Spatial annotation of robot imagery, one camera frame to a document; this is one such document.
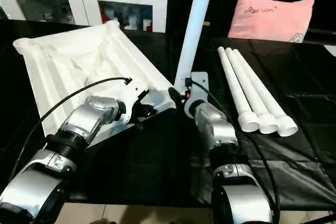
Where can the white plastic table top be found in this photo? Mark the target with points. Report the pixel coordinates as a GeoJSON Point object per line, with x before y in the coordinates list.
{"type": "Point", "coordinates": [92, 58]}

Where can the white plastic table leg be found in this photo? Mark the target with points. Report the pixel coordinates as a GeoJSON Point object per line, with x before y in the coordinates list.
{"type": "Point", "coordinates": [233, 85]}
{"type": "Point", "coordinates": [249, 87]}
{"type": "Point", "coordinates": [194, 24]}
{"type": "Point", "coordinates": [267, 93]}

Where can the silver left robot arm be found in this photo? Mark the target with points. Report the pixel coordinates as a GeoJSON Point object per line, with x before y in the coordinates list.
{"type": "Point", "coordinates": [86, 119]}

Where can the black work mat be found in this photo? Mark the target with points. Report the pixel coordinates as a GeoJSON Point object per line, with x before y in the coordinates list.
{"type": "Point", "coordinates": [157, 161]}

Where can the white jar with red base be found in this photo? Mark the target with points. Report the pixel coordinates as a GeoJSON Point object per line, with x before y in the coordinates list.
{"type": "Point", "coordinates": [147, 24]}

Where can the small yellow label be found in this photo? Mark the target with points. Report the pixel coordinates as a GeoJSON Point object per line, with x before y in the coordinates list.
{"type": "Point", "coordinates": [206, 23]}

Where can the red and white carton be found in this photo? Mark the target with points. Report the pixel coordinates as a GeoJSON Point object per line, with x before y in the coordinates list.
{"type": "Point", "coordinates": [102, 14]}

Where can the pink pillow with print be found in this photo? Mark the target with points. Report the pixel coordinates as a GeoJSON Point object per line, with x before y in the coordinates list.
{"type": "Point", "coordinates": [270, 18]}

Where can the dark left robot foot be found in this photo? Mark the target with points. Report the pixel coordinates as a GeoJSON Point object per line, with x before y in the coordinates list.
{"type": "Point", "coordinates": [102, 221]}

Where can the white flat board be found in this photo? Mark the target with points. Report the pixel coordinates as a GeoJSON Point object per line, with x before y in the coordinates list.
{"type": "Point", "coordinates": [331, 51]}

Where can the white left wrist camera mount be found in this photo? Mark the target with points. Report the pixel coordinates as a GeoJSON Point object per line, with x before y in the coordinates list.
{"type": "Point", "coordinates": [134, 95]}

